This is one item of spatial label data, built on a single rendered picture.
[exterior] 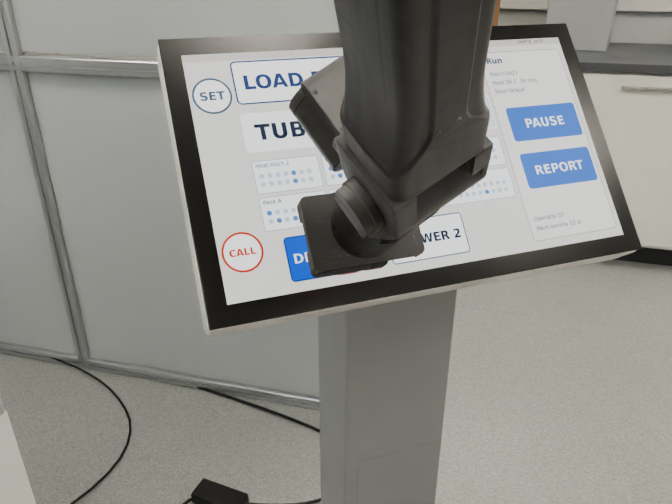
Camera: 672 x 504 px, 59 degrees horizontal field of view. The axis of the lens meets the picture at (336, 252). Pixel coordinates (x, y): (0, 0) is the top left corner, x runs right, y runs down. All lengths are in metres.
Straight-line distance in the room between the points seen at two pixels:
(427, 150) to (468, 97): 0.03
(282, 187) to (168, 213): 1.18
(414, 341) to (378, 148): 0.55
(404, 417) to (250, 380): 1.13
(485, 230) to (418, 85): 0.46
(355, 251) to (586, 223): 0.35
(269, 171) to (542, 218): 0.32
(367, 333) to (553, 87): 0.39
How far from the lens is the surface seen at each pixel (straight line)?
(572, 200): 0.76
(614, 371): 2.29
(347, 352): 0.78
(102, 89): 1.76
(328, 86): 0.41
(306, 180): 0.62
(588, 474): 1.88
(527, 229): 0.71
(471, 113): 0.29
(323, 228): 0.50
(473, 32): 0.24
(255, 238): 0.59
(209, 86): 0.65
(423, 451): 0.95
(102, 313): 2.10
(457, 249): 0.66
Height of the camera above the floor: 1.27
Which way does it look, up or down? 26 degrees down
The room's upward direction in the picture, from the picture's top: straight up
